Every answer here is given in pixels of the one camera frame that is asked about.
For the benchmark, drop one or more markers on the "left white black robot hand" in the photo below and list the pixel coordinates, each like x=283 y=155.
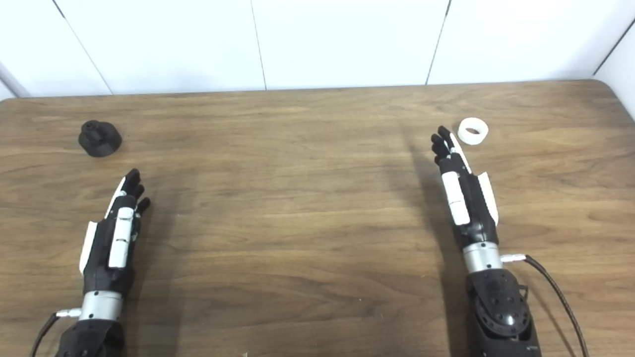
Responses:
x=106 y=267

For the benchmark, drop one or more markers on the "round black part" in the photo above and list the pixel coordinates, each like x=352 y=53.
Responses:
x=101 y=141

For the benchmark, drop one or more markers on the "grey wall corner trim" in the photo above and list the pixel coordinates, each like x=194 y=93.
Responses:
x=11 y=79

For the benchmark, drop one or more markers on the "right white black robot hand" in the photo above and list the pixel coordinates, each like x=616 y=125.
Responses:
x=476 y=223

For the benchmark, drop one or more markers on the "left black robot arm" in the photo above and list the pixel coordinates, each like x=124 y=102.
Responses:
x=92 y=339

